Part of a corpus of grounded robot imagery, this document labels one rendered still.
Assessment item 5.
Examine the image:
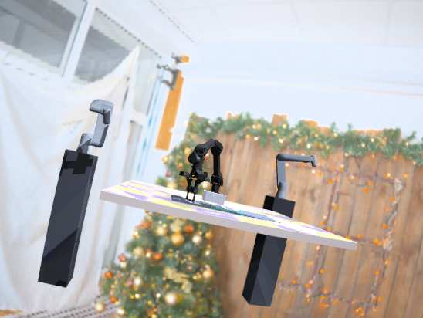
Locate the light blue flat mat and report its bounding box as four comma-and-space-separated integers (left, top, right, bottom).
171, 195, 281, 223

